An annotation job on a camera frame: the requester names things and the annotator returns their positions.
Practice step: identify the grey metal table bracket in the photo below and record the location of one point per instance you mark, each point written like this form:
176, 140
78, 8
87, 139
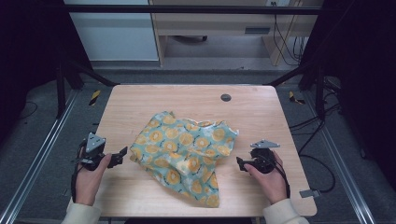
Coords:
66, 193
309, 193

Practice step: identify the black metal frame stand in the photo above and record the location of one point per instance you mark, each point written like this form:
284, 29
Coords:
320, 93
61, 93

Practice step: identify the person's left hand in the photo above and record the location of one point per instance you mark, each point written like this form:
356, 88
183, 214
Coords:
87, 185

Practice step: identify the grey round table grommet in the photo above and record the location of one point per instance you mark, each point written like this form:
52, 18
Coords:
225, 97

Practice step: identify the black frame crossbar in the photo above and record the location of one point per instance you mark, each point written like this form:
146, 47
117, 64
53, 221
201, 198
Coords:
186, 9

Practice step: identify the light wooden desk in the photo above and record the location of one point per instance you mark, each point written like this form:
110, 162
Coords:
218, 21

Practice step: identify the aluminium floor rail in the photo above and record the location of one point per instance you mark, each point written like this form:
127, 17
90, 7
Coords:
339, 165
40, 155

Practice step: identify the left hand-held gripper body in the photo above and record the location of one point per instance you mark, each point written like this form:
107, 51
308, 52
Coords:
93, 146

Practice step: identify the yellow tool of table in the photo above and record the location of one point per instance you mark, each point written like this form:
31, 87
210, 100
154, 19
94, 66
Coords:
294, 98
95, 97

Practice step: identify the teal cloth with yellow print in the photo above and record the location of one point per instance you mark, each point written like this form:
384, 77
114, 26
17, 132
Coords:
183, 149

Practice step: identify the person's right hand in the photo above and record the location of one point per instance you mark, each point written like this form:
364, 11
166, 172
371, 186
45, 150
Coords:
272, 185

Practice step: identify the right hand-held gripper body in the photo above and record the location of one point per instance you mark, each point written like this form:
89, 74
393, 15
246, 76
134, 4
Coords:
264, 160

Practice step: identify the yellow tool left of table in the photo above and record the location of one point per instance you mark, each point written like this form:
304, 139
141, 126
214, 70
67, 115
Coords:
95, 97

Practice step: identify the white cabinet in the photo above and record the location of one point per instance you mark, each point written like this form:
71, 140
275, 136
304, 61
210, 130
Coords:
115, 37

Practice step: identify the yellow tool right of table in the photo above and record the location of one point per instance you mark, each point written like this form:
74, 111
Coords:
294, 98

